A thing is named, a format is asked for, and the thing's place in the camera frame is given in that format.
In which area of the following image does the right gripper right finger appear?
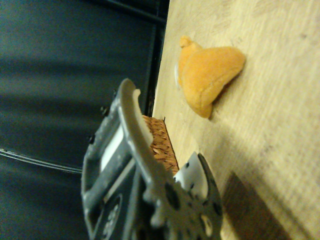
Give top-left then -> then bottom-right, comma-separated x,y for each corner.
172,151 -> 225,240

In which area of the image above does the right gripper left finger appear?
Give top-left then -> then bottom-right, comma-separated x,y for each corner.
80,77 -> 181,240

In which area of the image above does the tan plush toy mouse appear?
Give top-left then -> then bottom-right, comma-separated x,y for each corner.
176,34 -> 247,120

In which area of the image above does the brown wicker basket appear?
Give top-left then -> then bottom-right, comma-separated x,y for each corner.
141,115 -> 180,176

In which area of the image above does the black curtain stand pole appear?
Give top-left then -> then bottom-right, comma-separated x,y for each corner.
0,147 -> 85,175

